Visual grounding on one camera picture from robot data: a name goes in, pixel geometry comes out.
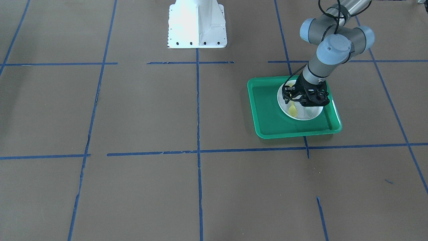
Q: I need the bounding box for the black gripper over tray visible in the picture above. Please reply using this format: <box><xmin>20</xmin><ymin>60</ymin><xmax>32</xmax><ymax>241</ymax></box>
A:
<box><xmin>283</xmin><ymin>75</ymin><xmax>330</xmax><ymax>107</ymax></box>

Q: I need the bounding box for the yellow plastic spoon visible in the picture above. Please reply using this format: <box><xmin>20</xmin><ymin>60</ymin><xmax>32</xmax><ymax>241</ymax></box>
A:
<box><xmin>288</xmin><ymin>100</ymin><xmax>298</xmax><ymax>118</ymax></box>

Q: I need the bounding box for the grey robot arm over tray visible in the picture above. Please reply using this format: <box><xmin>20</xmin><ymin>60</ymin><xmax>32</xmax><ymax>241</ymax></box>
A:
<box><xmin>281</xmin><ymin>0</ymin><xmax>375</xmax><ymax>107</ymax></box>

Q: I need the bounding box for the white round plate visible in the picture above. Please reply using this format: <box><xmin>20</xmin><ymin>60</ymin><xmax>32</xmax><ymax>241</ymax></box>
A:
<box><xmin>277</xmin><ymin>80</ymin><xmax>323</xmax><ymax>121</ymax></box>

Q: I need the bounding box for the green plastic tray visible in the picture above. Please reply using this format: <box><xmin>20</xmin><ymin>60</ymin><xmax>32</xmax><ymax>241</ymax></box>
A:
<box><xmin>247</xmin><ymin>75</ymin><xmax>343</xmax><ymax>139</ymax></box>

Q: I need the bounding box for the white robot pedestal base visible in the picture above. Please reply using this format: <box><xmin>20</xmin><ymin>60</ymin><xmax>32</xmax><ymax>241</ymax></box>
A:
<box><xmin>167</xmin><ymin>0</ymin><xmax>228</xmax><ymax>49</ymax></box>

